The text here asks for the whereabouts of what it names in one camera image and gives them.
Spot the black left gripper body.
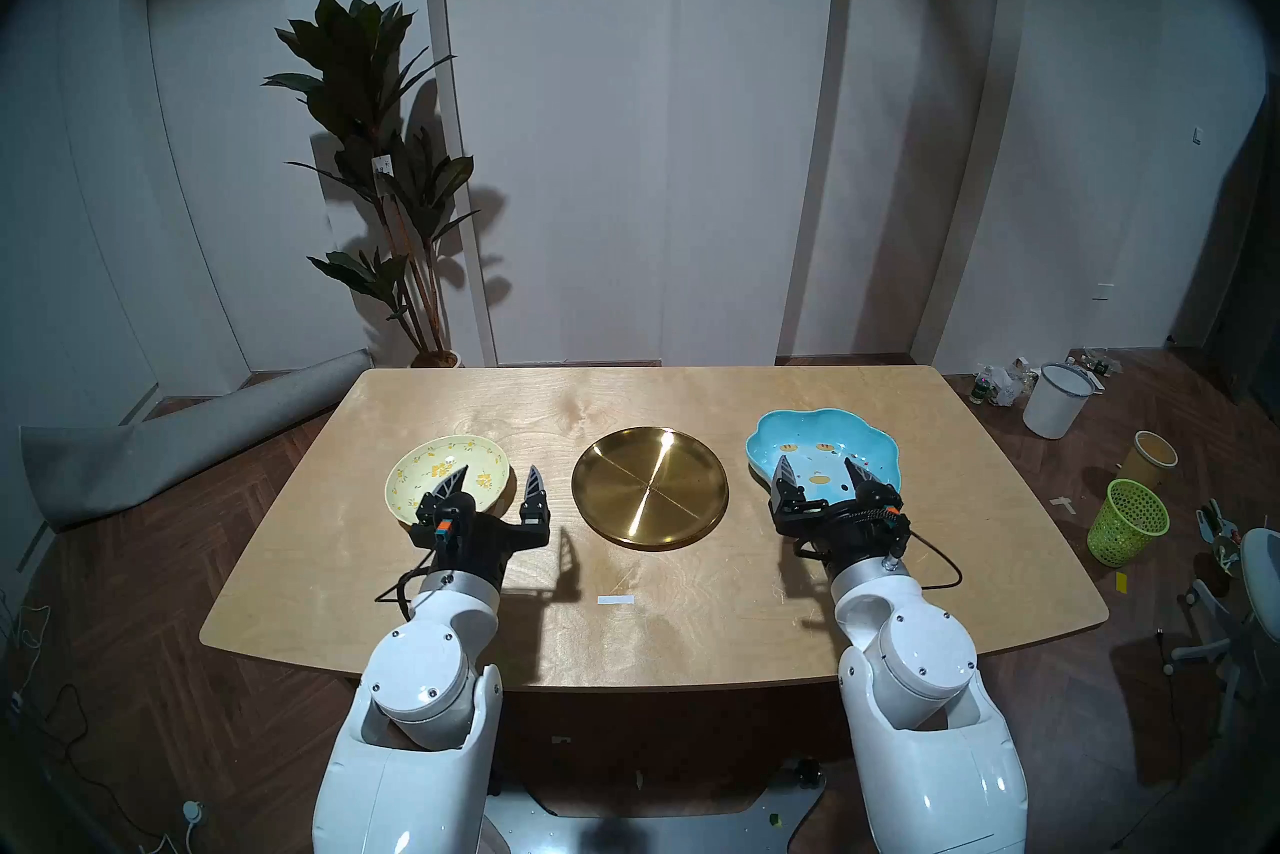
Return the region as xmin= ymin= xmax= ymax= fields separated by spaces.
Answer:
xmin=405 ymin=502 xmax=552 ymax=588

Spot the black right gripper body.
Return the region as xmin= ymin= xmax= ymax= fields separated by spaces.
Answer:
xmin=769 ymin=486 xmax=912 ymax=574

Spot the yellow floral plate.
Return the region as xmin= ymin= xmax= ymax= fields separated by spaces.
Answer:
xmin=385 ymin=436 xmax=513 ymax=527

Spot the blue flower-shaped plate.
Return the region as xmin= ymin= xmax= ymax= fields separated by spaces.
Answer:
xmin=745 ymin=408 xmax=904 ymax=503

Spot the gold metal plate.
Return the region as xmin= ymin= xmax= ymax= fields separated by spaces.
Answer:
xmin=571 ymin=427 xmax=730 ymax=551

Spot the light wooden table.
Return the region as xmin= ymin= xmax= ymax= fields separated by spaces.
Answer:
xmin=200 ymin=365 xmax=1109 ymax=693

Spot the pile of small bottles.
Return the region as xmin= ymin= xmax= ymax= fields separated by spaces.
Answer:
xmin=968 ymin=357 xmax=1041 ymax=408

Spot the white bucket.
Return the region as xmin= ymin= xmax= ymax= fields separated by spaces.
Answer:
xmin=1022 ymin=363 xmax=1096 ymax=441

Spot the green mesh basket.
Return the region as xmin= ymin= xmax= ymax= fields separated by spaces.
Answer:
xmin=1087 ymin=479 xmax=1171 ymax=568

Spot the yellow paper cup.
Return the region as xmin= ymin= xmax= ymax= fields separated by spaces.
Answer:
xmin=1118 ymin=431 xmax=1179 ymax=493

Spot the rolled grey mat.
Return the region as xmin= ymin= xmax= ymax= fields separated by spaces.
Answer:
xmin=20 ymin=349 xmax=373 ymax=531

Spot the white office chair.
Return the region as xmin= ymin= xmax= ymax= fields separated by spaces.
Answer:
xmin=1165 ymin=502 xmax=1280 ymax=713

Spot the tall green houseplant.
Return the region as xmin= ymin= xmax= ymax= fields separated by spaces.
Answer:
xmin=263 ymin=0 xmax=481 ymax=363

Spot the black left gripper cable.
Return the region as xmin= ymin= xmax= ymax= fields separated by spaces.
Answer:
xmin=375 ymin=562 xmax=441 ymax=618

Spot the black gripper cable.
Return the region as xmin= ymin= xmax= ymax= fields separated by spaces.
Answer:
xmin=880 ymin=532 xmax=964 ymax=591
xmin=375 ymin=562 xmax=441 ymax=618

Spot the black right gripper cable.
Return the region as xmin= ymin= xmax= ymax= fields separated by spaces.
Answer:
xmin=880 ymin=532 xmax=964 ymax=591

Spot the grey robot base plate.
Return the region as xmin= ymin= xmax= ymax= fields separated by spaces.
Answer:
xmin=470 ymin=757 xmax=831 ymax=854

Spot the black floor cable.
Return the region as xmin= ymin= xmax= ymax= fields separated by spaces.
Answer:
xmin=0 ymin=592 xmax=96 ymax=773

